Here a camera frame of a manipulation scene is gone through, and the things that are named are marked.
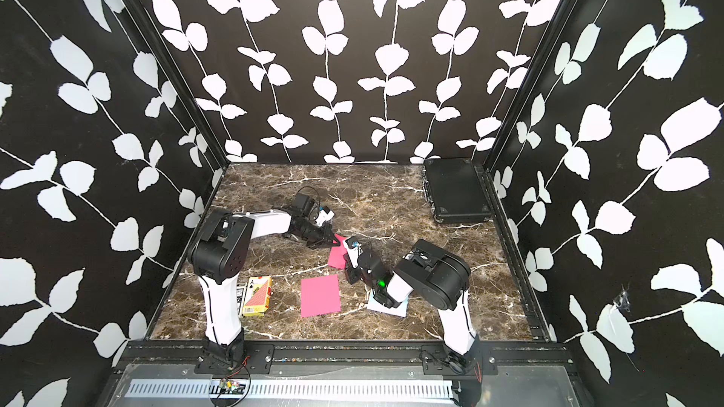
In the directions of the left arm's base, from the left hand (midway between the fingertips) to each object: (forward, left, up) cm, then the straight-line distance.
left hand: (340, 239), depth 96 cm
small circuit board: (-41, +28, -2) cm, 50 cm away
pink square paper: (-4, +1, -2) cm, 5 cm away
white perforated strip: (-42, +11, -1) cm, 44 cm away
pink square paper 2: (-19, +6, -2) cm, 20 cm away
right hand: (-5, -1, -1) cm, 6 cm away
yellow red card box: (-17, +25, -1) cm, 30 cm away
